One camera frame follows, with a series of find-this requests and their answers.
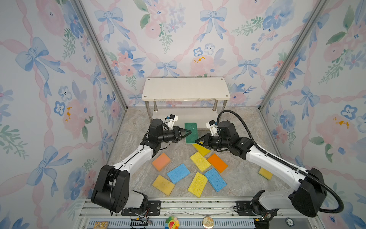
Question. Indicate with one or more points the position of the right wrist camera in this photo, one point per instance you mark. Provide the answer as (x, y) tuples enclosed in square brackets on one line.
[(213, 128)]

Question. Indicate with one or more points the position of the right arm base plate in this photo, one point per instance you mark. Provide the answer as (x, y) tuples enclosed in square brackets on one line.
[(248, 208)]

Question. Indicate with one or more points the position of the yellow sponge far right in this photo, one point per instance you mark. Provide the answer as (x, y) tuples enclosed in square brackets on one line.
[(265, 173)]

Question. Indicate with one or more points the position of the small yellow patterned card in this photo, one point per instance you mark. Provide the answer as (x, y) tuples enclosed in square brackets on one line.
[(101, 225)]

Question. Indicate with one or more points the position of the round white dial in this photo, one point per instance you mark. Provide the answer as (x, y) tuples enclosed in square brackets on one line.
[(289, 222)]

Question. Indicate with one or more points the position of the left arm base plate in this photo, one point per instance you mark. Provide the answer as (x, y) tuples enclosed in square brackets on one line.
[(149, 208)]

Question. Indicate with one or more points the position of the peach pink sponge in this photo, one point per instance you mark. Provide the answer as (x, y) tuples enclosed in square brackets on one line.
[(161, 162)]

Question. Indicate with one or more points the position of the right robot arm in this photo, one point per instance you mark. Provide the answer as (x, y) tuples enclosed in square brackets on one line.
[(304, 194)]

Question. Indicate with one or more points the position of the blue sponge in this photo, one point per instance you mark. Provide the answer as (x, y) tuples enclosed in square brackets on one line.
[(178, 173), (215, 179)]

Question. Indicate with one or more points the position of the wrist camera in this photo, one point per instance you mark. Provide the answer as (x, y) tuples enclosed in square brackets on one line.
[(213, 128), (170, 121)]

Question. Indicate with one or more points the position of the round gold badge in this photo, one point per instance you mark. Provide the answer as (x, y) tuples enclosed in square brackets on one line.
[(208, 222)]

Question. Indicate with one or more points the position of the white two-tier shelf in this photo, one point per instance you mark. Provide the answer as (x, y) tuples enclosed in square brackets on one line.
[(185, 90)]

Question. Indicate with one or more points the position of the yellow sponge upper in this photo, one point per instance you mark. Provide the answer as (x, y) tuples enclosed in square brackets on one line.
[(202, 150)]

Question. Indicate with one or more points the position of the yellow orange sponge bottom left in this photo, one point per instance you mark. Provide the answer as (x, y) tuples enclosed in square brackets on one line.
[(163, 185)]

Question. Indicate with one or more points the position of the green scrub sponge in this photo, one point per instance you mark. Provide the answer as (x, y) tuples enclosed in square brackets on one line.
[(190, 139)]

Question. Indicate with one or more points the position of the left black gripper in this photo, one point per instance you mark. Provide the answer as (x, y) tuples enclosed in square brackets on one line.
[(177, 135)]

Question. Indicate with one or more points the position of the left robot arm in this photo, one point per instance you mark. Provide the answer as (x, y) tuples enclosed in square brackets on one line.
[(112, 188)]

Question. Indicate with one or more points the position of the yellow sponge middle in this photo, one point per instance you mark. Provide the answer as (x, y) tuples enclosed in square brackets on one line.
[(200, 161)]

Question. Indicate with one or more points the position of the colourful round toy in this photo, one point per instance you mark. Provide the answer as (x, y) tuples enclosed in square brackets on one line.
[(172, 223)]

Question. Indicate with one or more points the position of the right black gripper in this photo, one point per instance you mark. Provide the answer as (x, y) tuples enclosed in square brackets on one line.
[(207, 139)]

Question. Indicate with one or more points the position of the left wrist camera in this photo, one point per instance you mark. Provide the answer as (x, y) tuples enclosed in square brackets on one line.
[(170, 121)]

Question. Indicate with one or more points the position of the yellow sponge bottom centre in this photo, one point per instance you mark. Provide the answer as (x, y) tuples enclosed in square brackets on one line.
[(198, 185)]

